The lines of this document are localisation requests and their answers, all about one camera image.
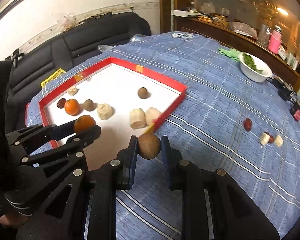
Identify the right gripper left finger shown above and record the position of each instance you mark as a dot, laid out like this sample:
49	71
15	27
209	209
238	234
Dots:
83	205

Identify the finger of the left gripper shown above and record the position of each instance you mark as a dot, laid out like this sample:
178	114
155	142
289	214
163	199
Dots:
38	135
73	145

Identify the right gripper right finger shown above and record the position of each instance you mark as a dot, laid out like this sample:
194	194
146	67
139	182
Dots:
213	197

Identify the large orange tangerine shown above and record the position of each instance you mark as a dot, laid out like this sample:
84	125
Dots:
83	123

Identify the small orange tangerine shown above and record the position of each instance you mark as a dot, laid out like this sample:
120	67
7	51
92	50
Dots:
72	107

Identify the small brown round fruit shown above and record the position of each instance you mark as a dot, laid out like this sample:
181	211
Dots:
89	105

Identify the red date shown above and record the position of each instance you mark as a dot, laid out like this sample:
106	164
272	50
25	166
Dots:
61	103
247	124

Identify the small beige piece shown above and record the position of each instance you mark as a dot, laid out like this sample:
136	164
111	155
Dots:
72	90

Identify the white layered cake piece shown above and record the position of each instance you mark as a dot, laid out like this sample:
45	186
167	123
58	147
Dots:
137	118

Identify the white round cake piece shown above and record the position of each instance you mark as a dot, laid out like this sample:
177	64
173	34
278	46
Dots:
151	115

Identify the yellow package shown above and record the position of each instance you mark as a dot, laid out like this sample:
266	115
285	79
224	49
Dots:
52	77

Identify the red box white inside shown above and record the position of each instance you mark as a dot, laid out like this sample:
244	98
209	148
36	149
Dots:
115	82

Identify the blue plaid tablecloth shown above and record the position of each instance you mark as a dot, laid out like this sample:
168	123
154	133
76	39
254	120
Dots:
207	127

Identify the black sofa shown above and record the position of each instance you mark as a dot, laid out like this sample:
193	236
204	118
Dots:
65	51

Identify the black jar red label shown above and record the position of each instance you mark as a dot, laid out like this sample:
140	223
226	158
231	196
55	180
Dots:
295	110

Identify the black power adapter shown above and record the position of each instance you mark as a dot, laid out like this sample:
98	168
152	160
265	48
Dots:
285	90

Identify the white bowl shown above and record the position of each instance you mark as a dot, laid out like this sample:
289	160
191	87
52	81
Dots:
253	75

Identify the green leafy vegetables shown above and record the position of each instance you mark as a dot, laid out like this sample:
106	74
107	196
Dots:
249	61

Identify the green cloth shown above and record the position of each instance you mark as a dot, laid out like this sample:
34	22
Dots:
230	53

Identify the pink thermos bottle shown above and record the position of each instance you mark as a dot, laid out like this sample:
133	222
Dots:
275	39

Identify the clear glass jar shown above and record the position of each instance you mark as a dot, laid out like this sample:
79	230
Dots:
264	34

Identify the wooden cabinet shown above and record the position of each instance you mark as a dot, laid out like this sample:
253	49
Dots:
237	23

